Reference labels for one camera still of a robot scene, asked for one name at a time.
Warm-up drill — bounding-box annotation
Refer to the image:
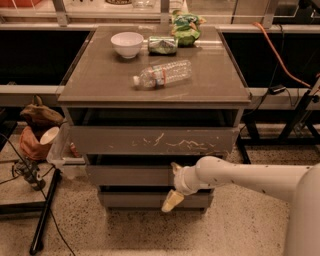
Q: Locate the brown cloth bag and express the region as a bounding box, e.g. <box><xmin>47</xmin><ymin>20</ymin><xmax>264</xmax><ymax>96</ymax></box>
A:
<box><xmin>20</xmin><ymin>95</ymin><xmax>64</xmax><ymax>127</ymax></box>

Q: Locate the black power adapter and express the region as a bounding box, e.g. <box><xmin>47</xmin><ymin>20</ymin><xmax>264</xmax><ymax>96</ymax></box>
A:
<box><xmin>268</xmin><ymin>84</ymin><xmax>286</xmax><ymax>95</ymax></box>

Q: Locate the grey drawer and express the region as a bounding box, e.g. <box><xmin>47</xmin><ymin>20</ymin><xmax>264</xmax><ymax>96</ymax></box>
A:
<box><xmin>70</xmin><ymin>126</ymin><xmax>239</xmax><ymax>155</ymax></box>
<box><xmin>86</xmin><ymin>165</ymin><xmax>174</xmax><ymax>186</ymax></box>
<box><xmin>98</xmin><ymin>191</ymin><xmax>213</xmax><ymax>209</ymax></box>

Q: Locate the grey bottom drawer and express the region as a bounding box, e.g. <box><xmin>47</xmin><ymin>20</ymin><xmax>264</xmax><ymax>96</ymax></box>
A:
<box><xmin>98</xmin><ymin>191</ymin><xmax>213</xmax><ymax>209</ymax></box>

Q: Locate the clear plastic water bottle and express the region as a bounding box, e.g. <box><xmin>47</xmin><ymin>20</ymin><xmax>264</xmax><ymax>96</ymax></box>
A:
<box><xmin>133</xmin><ymin>60</ymin><xmax>192</xmax><ymax>89</ymax></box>

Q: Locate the grey top drawer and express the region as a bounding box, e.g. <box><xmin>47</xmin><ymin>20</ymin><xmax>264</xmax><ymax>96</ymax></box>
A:
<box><xmin>70</xmin><ymin>126</ymin><xmax>239</xmax><ymax>155</ymax></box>

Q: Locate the white cup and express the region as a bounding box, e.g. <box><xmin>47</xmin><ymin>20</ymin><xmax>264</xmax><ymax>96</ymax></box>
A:
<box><xmin>40</xmin><ymin>127</ymin><xmax>60</xmax><ymax>145</ymax></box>

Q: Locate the white ceramic bowl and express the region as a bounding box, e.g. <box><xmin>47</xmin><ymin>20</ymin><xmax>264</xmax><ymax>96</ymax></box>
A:
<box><xmin>111</xmin><ymin>32</ymin><xmax>144</xmax><ymax>59</ymax></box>

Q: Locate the clear plastic bin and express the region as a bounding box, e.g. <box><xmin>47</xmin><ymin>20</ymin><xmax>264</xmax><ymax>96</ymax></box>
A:
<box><xmin>46</xmin><ymin>123</ymin><xmax>86</xmax><ymax>179</ymax></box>

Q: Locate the grey drawer cabinet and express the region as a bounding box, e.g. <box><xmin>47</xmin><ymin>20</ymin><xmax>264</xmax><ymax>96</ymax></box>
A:
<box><xmin>58</xmin><ymin>26</ymin><xmax>251</xmax><ymax>209</ymax></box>

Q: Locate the small grey device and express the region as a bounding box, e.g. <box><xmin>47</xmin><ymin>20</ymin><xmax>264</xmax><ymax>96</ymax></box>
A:
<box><xmin>13</xmin><ymin>159</ymin><xmax>46</xmax><ymax>191</ymax></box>

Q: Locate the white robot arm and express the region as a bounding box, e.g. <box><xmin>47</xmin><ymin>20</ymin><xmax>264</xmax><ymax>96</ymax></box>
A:
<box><xmin>162</xmin><ymin>156</ymin><xmax>320</xmax><ymax>256</ymax></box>

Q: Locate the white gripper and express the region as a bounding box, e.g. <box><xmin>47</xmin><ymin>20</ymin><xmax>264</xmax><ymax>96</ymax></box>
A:
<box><xmin>161</xmin><ymin>162</ymin><xmax>200</xmax><ymax>213</ymax></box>

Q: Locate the black stand leg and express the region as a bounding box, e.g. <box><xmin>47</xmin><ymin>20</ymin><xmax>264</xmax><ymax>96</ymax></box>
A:
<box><xmin>29</xmin><ymin>169</ymin><xmax>61</xmax><ymax>256</ymax></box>

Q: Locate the orange cable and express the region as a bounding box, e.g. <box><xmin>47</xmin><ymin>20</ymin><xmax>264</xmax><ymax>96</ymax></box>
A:
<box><xmin>252</xmin><ymin>21</ymin><xmax>312</xmax><ymax>89</ymax></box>

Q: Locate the black table frame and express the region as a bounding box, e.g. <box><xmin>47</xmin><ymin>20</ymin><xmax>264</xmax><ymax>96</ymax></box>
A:
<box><xmin>236</xmin><ymin>78</ymin><xmax>320</xmax><ymax>164</ymax></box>

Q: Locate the green chip bag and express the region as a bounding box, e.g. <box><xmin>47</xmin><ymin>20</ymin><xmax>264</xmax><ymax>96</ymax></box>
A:
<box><xmin>171</xmin><ymin>10</ymin><xmax>206</xmax><ymax>47</ymax></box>

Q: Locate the black floor cable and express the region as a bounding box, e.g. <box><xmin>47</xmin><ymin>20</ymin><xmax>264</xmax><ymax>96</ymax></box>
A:
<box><xmin>0</xmin><ymin>132</ymin><xmax>77</xmax><ymax>256</ymax></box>

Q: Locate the green soda can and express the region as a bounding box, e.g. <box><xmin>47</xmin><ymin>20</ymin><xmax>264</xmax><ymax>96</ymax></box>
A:
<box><xmin>148</xmin><ymin>36</ymin><xmax>178</xmax><ymax>55</ymax></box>

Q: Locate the orange cloth bag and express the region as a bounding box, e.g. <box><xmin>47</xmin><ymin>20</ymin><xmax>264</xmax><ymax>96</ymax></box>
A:
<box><xmin>19</xmin><ymin>126</ymin><xmax>51</xmax><ymax>161</ymax></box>

